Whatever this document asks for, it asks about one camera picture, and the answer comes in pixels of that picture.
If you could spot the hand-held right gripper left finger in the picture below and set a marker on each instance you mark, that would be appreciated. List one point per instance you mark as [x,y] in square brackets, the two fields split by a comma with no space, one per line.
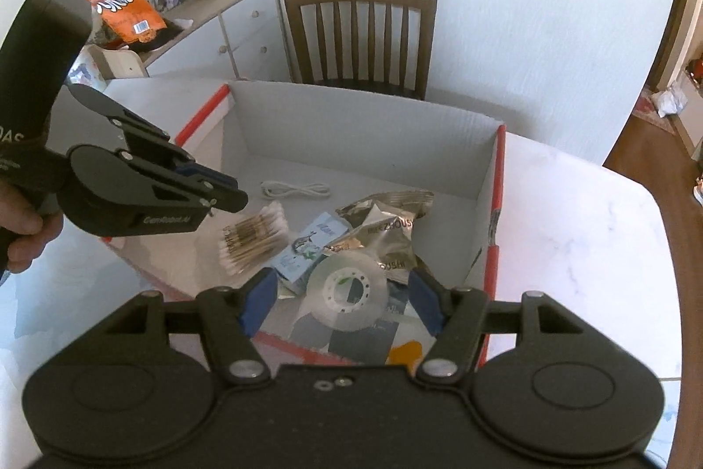
[258,301]

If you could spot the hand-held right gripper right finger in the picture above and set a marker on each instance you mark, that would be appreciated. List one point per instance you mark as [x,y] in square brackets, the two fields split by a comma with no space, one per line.
[424,298]

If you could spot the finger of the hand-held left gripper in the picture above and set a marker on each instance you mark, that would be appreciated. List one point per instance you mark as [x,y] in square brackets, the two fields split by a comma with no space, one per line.
[143,134]
[219,200]

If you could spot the cotton swab pack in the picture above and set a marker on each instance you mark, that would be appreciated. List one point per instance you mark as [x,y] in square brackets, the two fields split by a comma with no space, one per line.
[252,238]

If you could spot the blue tissue pack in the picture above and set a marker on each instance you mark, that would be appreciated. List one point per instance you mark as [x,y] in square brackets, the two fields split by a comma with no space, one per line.
[310,249]

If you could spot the clear tape roll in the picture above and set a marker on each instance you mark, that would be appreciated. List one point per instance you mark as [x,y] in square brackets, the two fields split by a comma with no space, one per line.
[346,293]

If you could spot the silver foil packet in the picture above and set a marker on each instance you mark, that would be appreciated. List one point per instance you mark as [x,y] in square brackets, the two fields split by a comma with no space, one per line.
[384,227]

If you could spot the red cardboard box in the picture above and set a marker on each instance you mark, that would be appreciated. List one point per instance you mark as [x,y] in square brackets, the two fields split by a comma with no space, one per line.
[357,145]

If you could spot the person's left hand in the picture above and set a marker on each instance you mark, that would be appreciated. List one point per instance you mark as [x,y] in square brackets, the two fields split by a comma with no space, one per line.
[25,227]

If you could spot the printed white cup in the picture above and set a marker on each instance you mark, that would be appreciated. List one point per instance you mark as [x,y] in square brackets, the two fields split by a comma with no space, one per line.
[85,73]

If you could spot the orange snack bag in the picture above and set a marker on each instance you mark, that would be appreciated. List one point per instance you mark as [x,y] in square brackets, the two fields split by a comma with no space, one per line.
[123,10]

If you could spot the white side cabinet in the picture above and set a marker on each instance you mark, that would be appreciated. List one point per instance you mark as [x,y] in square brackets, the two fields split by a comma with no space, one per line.
[241,24]

